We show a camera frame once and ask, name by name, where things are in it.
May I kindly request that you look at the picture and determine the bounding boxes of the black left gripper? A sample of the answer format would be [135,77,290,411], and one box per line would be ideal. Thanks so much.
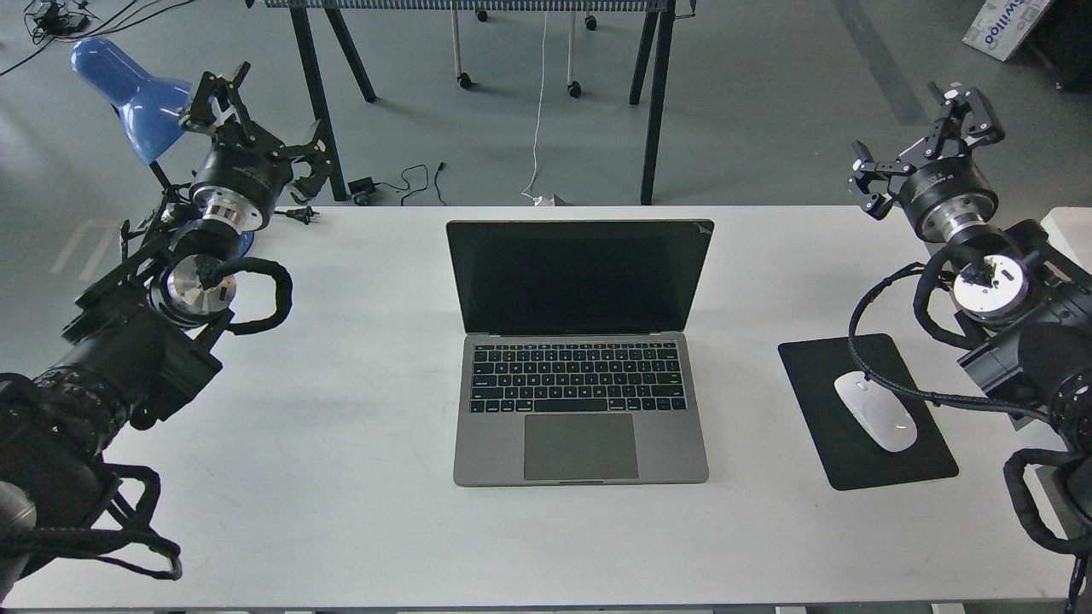
[178,61,333,233]

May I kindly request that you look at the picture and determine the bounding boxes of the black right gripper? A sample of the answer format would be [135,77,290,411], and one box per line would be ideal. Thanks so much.
[847,82,1006,241]

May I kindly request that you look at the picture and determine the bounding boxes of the grey laptop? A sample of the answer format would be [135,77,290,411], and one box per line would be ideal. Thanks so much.
[447,220,715,487]

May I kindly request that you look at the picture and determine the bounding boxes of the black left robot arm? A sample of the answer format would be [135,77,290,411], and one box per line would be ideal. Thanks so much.
[3,63,332,592]

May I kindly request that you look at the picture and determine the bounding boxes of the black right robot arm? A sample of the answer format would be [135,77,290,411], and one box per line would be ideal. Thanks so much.
[847,83,1091,613]

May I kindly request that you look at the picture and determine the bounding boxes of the blue desk lamp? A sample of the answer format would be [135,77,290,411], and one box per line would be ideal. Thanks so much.
[70,37,257,257]

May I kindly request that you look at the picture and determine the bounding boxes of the cardboard box with print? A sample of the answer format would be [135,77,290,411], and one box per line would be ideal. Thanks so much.
[961,1,1053,62]

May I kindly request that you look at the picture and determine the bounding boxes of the white side table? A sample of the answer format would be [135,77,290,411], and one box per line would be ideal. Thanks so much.
[1042,206,1091,272]

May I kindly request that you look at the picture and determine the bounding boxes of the white rolling cart legs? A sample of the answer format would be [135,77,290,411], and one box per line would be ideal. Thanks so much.
[449,9,598,101]

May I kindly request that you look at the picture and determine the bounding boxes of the white computer mouse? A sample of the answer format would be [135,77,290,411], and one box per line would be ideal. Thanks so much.
[834,371,918,452]

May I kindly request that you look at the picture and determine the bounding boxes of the black mouse pad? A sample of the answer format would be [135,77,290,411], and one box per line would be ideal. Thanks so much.
[778,336,959,492]

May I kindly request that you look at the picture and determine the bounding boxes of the black power adapter with cable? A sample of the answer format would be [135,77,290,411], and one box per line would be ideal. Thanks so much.
[346,162,449,206]

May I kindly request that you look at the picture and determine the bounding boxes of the black background table frame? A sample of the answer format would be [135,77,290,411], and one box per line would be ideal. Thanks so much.
[246,0,696,206]

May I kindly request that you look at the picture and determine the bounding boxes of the black cable bundle on floor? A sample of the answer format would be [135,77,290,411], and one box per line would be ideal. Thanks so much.
[0,0,197,78]

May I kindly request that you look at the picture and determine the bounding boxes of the white power cable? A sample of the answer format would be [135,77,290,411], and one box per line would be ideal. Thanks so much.
[521,9,566,206]

